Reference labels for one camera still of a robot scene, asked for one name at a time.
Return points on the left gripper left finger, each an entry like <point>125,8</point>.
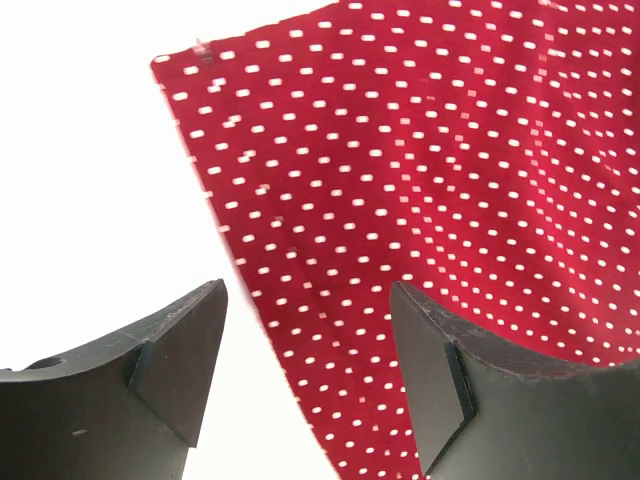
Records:
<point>128,405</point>

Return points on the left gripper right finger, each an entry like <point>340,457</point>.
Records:
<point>483,407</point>

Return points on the red polka dot skirt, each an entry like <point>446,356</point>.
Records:
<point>485,151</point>

